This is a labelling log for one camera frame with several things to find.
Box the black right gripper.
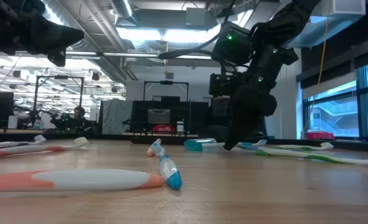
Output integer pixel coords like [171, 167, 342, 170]
[224, 45, 299, 151]

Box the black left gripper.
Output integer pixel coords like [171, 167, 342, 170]
[0, 14, 85, 67]

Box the teal mouthwash bottle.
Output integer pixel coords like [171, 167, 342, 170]
[183, 138, 218, 152]

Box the green white toothbrush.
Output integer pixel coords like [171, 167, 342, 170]
[272, 142, 334, 151]
[255, 149, 368, 166]

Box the blue clear-handled toothbrush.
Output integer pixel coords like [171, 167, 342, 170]
[152, 142, 183, 190]

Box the orange white toothbrush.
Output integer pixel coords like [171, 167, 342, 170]
[146, 138, 163, 157]
[0, 136, 90, 160]
[0, 169, 166, 194]

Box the red box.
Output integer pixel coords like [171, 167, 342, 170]
[306, 131, 336, 141]

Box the person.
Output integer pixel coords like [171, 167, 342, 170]
[68, 106, 93, 131]

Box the red object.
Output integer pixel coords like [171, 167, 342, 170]
[152, 124, 176, 134]

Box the clear plastic cup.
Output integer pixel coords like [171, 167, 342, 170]
[147, 108, 171, 124]

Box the gray fabric curtain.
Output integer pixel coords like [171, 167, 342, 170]
[100, 98, 134, 135]

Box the ceiling light panel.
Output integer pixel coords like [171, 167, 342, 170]
[116, 26, 222, 44]

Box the white ceiling unit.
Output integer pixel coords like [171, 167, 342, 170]
[331, 0, 367, 16]

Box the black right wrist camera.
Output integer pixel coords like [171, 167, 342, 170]
[209, 73, 239, 98]

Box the black partition wall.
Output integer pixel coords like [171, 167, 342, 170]
[130, 99, 231, 139]

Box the silver ventilation duct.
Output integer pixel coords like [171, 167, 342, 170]
[110, 0, 134, 18]

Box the black wire caddy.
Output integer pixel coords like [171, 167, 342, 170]
[130, 100, 191, 146]

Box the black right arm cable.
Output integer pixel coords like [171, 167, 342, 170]
[158, 0, 237, 60]

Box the black table frame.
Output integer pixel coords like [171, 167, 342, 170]
[0, 130, 368, 153]

